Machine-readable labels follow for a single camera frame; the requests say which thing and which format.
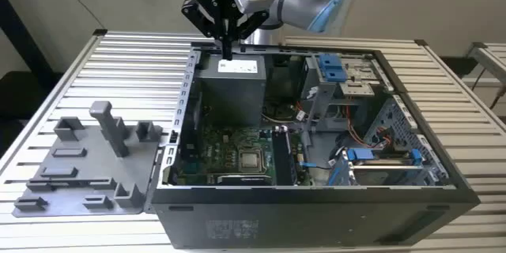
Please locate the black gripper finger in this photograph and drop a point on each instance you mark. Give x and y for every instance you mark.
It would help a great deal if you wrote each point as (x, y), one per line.
(252, 25)
(199, 16)

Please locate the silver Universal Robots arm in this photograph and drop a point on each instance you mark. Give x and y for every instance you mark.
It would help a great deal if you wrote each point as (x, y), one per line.
(300, 7)

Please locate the black RAM slot bank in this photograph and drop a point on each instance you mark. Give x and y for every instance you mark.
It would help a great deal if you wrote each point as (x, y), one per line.
(282, 158)

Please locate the grey power supply unit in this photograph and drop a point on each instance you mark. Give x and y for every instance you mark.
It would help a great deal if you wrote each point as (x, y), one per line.
(228, 96)

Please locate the grey metal drive cage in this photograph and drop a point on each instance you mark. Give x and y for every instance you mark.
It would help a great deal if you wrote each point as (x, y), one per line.
(358, 88)

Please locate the green motherboard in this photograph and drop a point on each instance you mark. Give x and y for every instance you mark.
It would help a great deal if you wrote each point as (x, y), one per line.
(220, 149)

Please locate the silver CPU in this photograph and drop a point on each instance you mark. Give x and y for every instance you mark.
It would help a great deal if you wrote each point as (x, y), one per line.
(251, 162)

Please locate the blue disk carrier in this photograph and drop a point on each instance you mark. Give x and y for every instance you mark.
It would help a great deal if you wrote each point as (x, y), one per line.
(362, 155)

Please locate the black graphics card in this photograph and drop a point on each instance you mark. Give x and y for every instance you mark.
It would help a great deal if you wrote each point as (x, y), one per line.
(244, 179)

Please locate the grey plastic parts rack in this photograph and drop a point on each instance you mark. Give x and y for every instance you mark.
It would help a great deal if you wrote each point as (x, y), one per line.
(91, 161)

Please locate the silver hard disk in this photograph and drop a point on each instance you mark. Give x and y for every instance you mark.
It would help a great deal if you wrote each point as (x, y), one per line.
(379, 176)

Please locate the metal slat side table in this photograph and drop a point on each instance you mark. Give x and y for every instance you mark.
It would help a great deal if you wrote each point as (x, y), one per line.
(490, 57)

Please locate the black PC case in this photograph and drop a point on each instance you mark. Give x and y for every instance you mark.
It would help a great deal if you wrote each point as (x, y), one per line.
(276, 220)

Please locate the blue plastic drive bracket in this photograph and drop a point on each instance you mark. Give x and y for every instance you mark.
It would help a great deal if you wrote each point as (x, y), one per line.
(330, 67)

